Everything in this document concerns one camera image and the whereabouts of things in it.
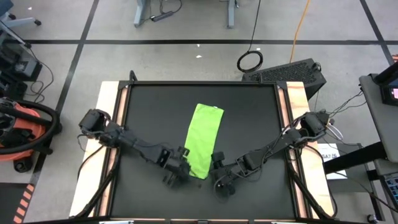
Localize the green microfiber towel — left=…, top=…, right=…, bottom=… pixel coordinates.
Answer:
left=183, top=103, right=224, bottom=180

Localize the black hanging cable with coil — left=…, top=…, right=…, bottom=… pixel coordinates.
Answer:
left=236, top=0, right=264, bottom=73

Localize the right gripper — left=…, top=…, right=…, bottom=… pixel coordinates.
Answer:
left=210, top=160, right=246, bottom=190

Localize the black power strip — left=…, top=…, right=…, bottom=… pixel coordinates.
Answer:
left=150, top=11, right=174, bottom=22

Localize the white paper label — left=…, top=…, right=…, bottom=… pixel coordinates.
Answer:
left=317, top=142, right=348, bottom=180

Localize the black desk support beam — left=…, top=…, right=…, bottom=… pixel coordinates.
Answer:
left=323, top=141, right=388, bottom=175

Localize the black perforated computer tower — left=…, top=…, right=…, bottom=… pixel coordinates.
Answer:
left=241, top=58, right=327, bottom=101

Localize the wooden table side board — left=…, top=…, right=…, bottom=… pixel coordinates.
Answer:
left=68, top=81, right=129, bottom=218
left=285, top=81, right=336, bottom=219

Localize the office chair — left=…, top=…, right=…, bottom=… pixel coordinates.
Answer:
left=0, top=0, right=42, bottom=30

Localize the black screen device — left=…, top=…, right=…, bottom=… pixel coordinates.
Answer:
left=374, top=62, right=398, bottom=106

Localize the grey side desk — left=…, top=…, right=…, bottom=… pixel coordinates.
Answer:
left=359, top=73, right=398, bottom=164

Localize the black equipment case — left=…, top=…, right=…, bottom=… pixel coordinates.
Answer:
left=0, top=43, right=44, bottom=100

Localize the orange vacuum cleaner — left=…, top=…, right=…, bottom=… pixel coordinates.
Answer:
left=0, top=98, right=63, bottom=174

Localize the yellow hanging cable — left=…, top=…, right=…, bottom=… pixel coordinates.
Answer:
left=289, top=0, right=312, bottom=63

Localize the black vacuum hose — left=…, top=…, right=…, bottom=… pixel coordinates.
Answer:
left=0, top=99, right=60, bottom=156

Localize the keyboard with blue keys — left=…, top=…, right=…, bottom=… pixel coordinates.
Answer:
left=384, top=174, right=398, bottom=215

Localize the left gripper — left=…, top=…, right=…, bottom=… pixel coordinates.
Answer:
left=163, top=155, right=191, bottom=190

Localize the grey desk leg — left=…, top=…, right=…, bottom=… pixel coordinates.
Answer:
left=226, top=0, right=236, bottom=29
left=133, top=0, right=147, bottom=28

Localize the black diagonal frame strut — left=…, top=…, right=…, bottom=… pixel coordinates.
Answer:
left=74, top=149, right=121, bottom=218
left=287, top=155, right=335, bottom=220

